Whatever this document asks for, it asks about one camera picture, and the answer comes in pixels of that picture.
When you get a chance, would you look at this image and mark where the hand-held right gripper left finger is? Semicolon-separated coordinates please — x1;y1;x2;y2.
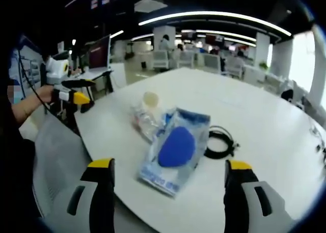
47;158;116;233

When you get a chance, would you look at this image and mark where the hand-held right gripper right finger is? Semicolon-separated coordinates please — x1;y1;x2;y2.
223;159;293;233

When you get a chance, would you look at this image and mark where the black cable item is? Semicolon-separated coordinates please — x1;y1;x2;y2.
203;125;241;159

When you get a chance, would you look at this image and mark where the clear plastic bag item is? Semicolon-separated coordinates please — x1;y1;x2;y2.
130;90;164;142

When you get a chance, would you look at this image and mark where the blue sponge packet item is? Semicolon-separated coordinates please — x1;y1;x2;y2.
137;106;211;198

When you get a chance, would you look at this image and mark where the white tabletop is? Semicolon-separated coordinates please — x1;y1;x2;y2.
73;67;326;233

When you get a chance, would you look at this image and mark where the person's left hand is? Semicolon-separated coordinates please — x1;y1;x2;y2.
37;86;55;103

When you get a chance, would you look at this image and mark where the white side desk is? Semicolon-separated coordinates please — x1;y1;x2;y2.
71;69;116;94

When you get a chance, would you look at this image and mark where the computer monitor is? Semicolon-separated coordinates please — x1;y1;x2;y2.
88;34;113;71

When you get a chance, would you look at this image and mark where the grey mesh chair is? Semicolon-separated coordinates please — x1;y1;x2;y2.
32;112;93;218

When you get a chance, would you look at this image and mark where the white office chair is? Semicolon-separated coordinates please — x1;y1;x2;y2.
177;51;196;69
152;49;170;70
203;53;223;74
226;56;246;79

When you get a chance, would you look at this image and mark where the long ceiling light strip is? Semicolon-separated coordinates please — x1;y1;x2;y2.
138;10;292;37

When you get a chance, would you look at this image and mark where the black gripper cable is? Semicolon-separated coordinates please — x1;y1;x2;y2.
17;49;51;114

